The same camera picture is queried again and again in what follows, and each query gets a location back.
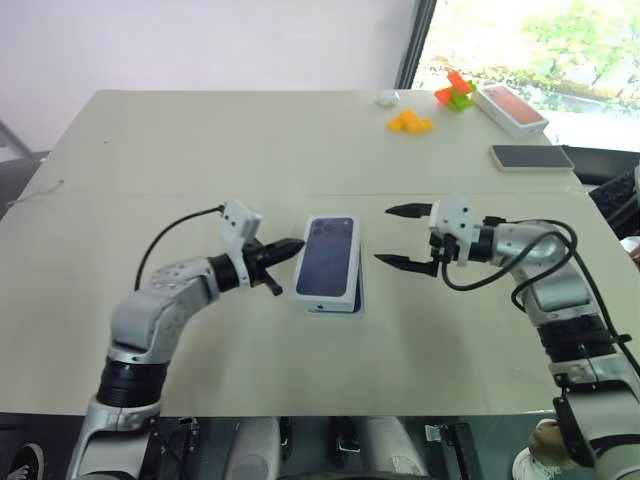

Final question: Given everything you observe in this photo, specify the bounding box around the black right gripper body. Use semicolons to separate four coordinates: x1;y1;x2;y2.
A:
427;227;460;280

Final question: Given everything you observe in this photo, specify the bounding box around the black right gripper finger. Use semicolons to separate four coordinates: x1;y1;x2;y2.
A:
383;201;435;221
373;253;436;278

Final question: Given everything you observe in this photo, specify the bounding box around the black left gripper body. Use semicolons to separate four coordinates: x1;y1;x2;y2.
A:
242;239;284;298

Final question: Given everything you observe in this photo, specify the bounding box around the dark grey flat box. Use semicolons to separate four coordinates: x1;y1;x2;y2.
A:
489;144;574;174

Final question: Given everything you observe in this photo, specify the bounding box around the white box with red phone print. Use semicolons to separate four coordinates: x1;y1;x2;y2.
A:
470;83;550;138

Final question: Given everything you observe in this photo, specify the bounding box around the large yellow-orange toy brick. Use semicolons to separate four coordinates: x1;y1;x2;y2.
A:
398;108;434;136

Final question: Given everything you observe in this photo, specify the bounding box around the green toy brick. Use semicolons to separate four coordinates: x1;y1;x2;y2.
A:
447;79;477;112

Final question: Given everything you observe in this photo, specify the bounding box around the red-orange toy brick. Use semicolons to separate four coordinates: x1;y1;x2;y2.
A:
433;71;476;106

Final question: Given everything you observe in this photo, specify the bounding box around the black side table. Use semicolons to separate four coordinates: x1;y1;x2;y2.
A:
562;144;640;190

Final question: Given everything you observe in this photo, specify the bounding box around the silver robot right leg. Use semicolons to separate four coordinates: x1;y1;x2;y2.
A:
352;417;427;480

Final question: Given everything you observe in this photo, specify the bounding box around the silver robot leg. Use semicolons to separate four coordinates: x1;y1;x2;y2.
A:
212;417;281;480
352;417;427;480

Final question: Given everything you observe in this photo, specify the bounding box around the silver robot left leg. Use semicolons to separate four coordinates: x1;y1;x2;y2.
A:
212;417;281;480

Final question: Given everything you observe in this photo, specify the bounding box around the white and red sneaker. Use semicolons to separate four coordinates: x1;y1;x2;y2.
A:
512;447;566;480

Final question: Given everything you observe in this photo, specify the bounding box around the dark chair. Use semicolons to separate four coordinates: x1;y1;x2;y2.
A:
0;119;51;216

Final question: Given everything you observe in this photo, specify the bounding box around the black and white sneaker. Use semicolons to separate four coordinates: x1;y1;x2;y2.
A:
7;442;46;480

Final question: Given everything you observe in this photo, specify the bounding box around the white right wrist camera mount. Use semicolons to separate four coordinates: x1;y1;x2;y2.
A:
428;193;484;266

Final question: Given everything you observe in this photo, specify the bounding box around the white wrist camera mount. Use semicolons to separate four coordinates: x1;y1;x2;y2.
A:
219;200;263;290
428;193;484;266

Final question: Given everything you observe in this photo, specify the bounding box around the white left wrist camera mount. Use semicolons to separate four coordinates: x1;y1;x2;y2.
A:
219;200;263;290

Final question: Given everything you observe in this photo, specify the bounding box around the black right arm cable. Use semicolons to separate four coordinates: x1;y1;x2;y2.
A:
439;217;634;381

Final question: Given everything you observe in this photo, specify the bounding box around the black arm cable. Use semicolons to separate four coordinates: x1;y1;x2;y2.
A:
134;204;226;292
439;217;634;381

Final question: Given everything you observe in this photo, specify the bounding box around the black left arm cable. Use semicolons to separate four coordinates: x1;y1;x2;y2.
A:
134;204;226;292

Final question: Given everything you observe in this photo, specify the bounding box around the dark window frame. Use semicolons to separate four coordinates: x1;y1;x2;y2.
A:
394;0;439;91

